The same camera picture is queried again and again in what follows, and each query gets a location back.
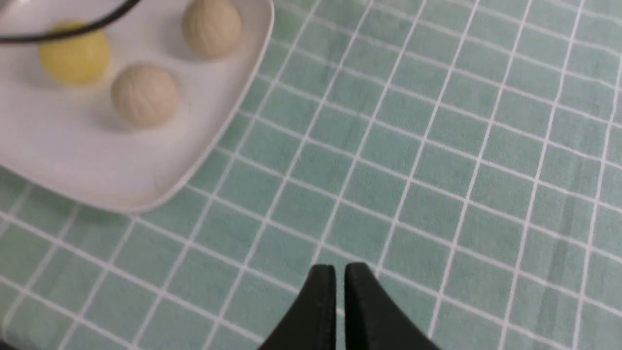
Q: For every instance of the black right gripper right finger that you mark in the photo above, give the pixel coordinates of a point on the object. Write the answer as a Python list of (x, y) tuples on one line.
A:
[(373, 321)]

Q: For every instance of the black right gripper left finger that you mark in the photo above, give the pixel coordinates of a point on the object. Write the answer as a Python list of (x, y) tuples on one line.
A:
[(310, 322)]

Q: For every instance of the white steamed bun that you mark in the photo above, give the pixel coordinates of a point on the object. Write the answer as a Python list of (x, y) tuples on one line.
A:
[(211, 28), (145, 95)]

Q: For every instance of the yellow steamed bun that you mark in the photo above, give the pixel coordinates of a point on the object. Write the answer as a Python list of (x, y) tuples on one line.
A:
[(77, 61)]

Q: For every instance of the green checkered tablecloth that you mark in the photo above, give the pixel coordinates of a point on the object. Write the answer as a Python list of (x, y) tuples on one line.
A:
[(469, 151)]

